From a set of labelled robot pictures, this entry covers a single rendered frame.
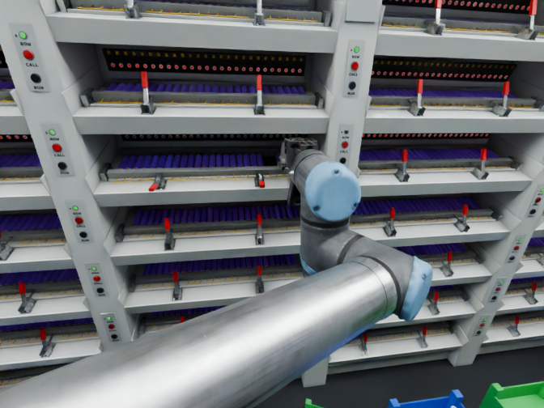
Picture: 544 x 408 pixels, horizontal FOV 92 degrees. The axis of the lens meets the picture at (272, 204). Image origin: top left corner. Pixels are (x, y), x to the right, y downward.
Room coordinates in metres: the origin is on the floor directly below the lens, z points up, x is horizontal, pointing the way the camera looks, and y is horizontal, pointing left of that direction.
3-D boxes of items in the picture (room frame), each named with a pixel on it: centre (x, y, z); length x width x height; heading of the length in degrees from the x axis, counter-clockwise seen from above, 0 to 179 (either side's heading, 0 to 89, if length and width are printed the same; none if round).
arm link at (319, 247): (0.43, -0.11, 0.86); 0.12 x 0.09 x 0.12; 38
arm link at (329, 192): (0.45, -0.10, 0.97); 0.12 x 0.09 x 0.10; 8
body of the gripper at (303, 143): (0.62, -0.07, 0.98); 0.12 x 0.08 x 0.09; 8
